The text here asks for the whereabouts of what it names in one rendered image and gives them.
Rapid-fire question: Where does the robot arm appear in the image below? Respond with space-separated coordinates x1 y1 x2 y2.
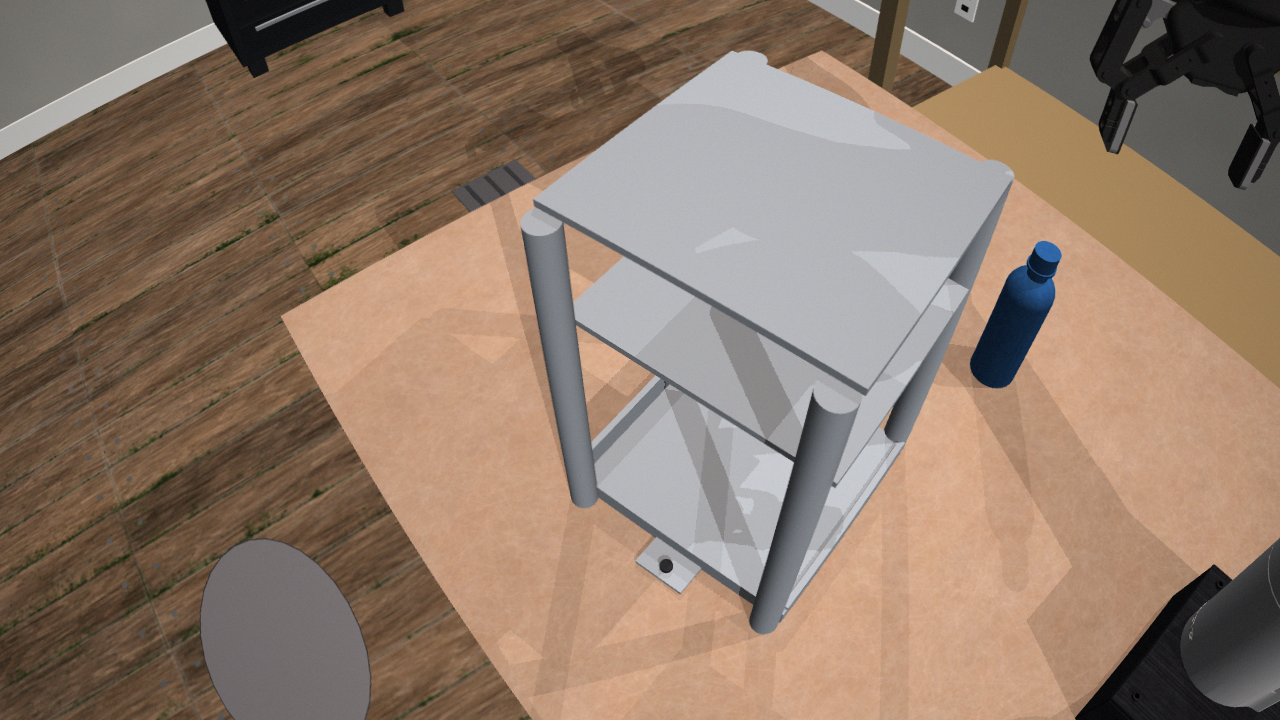
1180 538 1280 712

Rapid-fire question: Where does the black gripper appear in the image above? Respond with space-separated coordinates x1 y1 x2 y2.
1091 0 1280 190

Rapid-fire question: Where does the grey metal shelving unit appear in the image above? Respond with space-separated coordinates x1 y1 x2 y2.
520 51 1014 635

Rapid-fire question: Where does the blue bottle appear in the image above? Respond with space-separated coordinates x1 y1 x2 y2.
970 241 1062 388

